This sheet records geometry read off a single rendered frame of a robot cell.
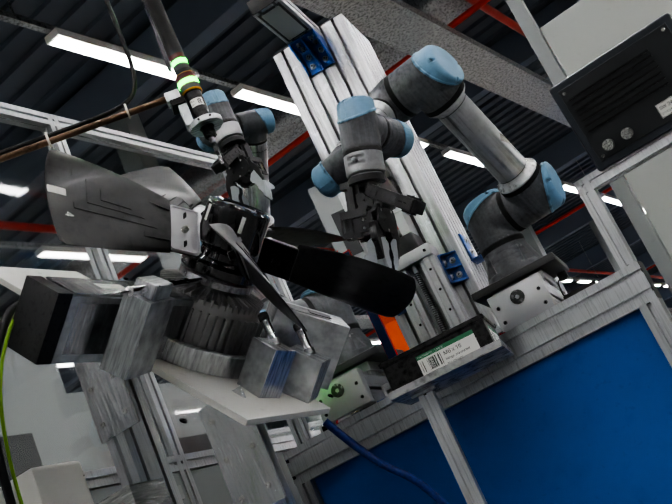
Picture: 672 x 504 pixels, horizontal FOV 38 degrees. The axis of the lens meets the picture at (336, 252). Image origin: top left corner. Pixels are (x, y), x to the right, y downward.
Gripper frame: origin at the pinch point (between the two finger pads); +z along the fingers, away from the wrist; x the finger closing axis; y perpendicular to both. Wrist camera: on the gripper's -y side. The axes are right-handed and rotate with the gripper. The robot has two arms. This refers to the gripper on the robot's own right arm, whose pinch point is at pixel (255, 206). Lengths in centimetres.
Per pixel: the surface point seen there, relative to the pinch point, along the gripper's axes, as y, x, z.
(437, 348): -39, -44, 62
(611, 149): -20, -87, 42
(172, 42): -52, -26, -17
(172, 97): -54, -22, -5
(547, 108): 904, 81, -298
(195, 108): -52, -25, -1
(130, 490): -77, 1, 65
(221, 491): 4, 45, 60
